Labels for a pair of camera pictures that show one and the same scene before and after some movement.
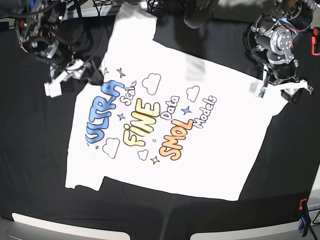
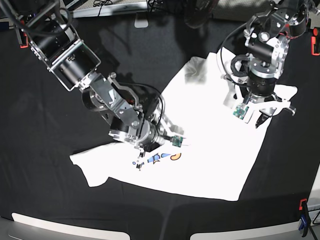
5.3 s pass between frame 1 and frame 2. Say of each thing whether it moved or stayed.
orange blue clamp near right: stayed
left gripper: moved
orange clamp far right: stayed
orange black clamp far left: stayed
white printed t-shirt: moved
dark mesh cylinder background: stayed
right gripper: moved
